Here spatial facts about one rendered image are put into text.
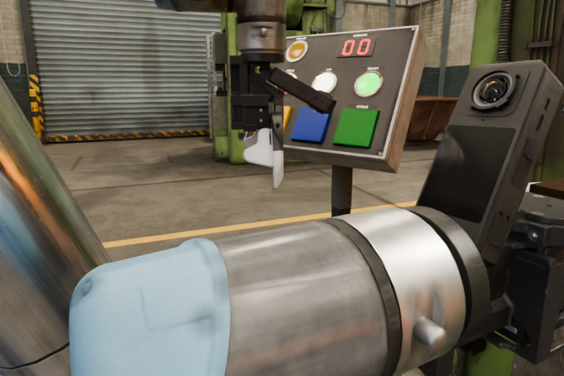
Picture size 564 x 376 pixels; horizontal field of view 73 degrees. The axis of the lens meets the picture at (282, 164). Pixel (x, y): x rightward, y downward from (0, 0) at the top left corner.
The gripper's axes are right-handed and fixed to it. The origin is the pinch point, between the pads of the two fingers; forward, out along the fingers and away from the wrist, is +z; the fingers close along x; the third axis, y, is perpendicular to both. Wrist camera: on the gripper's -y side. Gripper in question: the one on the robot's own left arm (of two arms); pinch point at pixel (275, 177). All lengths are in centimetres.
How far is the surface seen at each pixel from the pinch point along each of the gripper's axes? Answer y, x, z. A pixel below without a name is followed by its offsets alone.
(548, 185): -15.1, 39.0, -8.7
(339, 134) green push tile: -13.0, -8.9, -5.9
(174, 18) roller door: 131, -748, -142
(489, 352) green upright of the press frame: -48, -7, 43
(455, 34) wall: -454, -751, -118
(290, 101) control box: -5.3, -21.8, -11.8
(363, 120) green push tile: -17.2, -7.3, -8.8
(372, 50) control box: -20.8, -15.1, -21.9
